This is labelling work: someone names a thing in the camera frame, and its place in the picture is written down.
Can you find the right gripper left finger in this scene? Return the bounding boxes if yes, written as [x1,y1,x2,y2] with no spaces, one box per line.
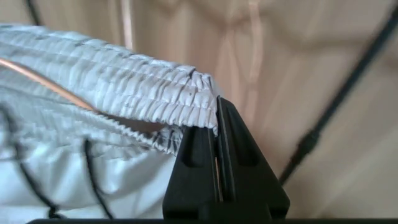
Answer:
[162,126,223,218]

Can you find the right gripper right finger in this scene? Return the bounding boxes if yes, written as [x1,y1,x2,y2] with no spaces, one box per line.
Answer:
[216,96,290,218]

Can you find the pale grey shorts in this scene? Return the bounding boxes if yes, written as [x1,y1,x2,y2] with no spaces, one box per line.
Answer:
[0,23,223,220]

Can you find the pink clothes hanger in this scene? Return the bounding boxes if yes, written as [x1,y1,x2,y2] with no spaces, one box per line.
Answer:
[0,57,223,202]

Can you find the black clothes rack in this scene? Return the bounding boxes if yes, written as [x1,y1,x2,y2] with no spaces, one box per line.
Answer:
[24,0,398,186]

